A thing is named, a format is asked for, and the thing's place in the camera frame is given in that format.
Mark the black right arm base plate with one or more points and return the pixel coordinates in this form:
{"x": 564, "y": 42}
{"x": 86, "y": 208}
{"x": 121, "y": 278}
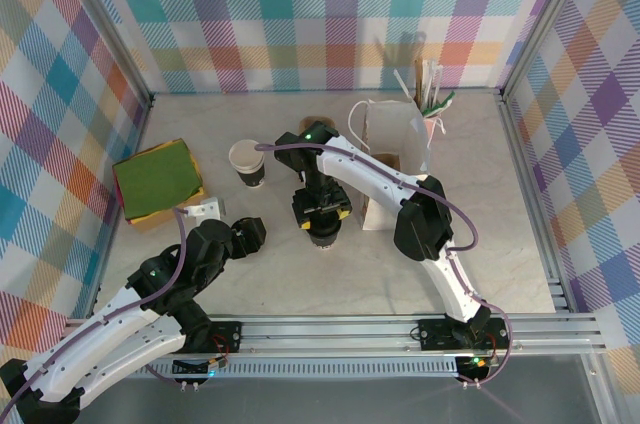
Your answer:
{"x": 435, "y": 334}

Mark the green white stick packet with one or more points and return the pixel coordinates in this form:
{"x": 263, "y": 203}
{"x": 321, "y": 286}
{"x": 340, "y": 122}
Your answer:
{"x": 442, "y": 103}

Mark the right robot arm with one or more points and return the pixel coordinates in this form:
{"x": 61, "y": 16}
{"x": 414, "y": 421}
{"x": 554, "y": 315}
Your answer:
{"x": 370, "y": 174}

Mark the stack of coloured napkins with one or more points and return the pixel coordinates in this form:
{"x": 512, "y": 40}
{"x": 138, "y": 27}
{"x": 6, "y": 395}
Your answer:
{"x": 160, "y": 223}

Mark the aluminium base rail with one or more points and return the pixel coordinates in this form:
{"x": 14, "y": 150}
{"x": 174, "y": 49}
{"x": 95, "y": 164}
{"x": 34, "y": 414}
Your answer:
{"x": 325, "y": 339}

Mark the open white paper cup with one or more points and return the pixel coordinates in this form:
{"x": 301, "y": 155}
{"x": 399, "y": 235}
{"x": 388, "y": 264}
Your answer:
{"x": 246, "y": 154}

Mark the wooden stir stick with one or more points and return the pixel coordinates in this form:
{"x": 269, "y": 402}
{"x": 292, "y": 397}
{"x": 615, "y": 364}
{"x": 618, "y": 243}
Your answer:
{"x": 417, "y": 79}

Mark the aluminium frame post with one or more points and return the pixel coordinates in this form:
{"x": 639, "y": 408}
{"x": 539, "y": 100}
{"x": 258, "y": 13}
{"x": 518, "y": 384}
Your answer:
{"x": 545, "y": 19}
{"x": 113, "y": 29}

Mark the pink holder cup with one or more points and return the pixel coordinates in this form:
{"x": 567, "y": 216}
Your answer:
{"x": 431, "y": 125}

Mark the green paper napkin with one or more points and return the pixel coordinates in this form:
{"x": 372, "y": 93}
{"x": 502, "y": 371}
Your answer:
{"x": 155, "y": 179}

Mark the white patterned gift bag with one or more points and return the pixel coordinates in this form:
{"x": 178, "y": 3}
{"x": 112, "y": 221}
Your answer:
{"x": 372, "y": 214}

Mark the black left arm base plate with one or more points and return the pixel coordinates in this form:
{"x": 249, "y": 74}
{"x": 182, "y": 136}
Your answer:
{"x": 225, "y": 336}

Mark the red paper napkin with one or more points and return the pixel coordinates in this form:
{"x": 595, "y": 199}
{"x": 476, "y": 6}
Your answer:
{"x": 120, "y": 194}

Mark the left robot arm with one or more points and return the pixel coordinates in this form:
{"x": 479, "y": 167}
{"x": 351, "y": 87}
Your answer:
{"x": 100, "y": 329}

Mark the black lidded coffee cup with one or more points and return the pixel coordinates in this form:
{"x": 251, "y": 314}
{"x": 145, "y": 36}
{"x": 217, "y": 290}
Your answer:
{"x": 325, "y": 231}

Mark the aluminium side rail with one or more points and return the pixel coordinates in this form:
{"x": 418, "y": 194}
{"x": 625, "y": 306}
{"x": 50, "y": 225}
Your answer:
{"x": 142, "y": 129}
{"x": 515, "y": 144}

